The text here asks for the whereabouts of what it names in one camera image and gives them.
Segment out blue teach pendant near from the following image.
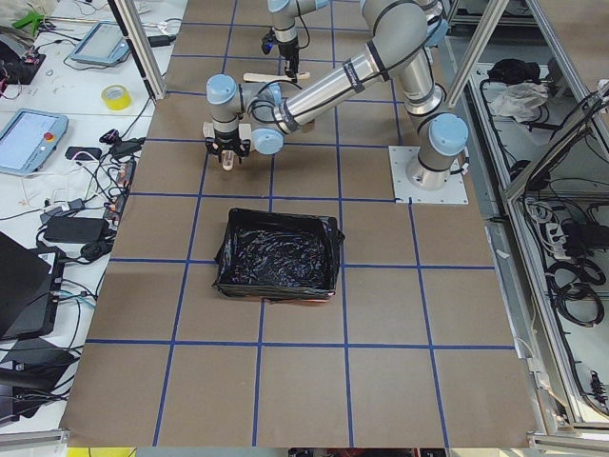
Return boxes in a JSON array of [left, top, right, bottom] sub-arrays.
[[1, 109, 69, 176]]

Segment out yellow tape roll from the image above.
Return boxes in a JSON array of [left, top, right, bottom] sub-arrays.
[[101, 85, 131, 110]]

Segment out crumpled white cloth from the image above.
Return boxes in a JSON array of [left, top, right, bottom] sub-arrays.
[[489, 82, 549, 123]]

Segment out pink bin with black bag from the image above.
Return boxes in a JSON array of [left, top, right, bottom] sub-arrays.
[[214, 208, 344, 302]]

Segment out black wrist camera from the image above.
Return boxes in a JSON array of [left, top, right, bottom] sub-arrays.
[[261, 29, 277, 55]]

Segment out black power adapter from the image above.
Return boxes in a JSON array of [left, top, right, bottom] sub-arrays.
[[44, 217, 110, 244]]

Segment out aluminium frame post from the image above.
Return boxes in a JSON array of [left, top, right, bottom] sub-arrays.
[[108, 0, 167, 100]]

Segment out blue teach pendant far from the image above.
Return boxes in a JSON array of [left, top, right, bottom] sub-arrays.
[[69, 22, 130, 67]]

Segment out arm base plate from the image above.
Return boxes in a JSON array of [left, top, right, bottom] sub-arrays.
[[388, 146, 468, 206]]

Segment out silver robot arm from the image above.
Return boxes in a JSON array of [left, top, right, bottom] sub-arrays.
[[205, 1, 468, 190], [261, 0, 329, 82]]

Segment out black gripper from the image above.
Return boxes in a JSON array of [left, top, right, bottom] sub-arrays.
[[278, 41, 300, 79], [205, 136, 251, 160]]

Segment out white plastic dustpan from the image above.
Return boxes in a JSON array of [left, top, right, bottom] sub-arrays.
[[202, 122, 251, 171]]

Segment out black laptop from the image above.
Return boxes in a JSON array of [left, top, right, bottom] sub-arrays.
[[1, 234, 66, 341]]

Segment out blue teach pendant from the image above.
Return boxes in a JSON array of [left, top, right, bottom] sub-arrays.
[[1, 109, 69, 176], [69, 22, 130, 67]]

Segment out white hand brush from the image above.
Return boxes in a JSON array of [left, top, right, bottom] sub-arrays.
[[243, 71, 310, 83]]

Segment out coiled black cables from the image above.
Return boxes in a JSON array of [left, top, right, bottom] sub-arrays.
[[546, 259, 605, 329]]

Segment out green clamp tool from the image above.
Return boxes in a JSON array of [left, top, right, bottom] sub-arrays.
[[11, 10, 46, 36]]

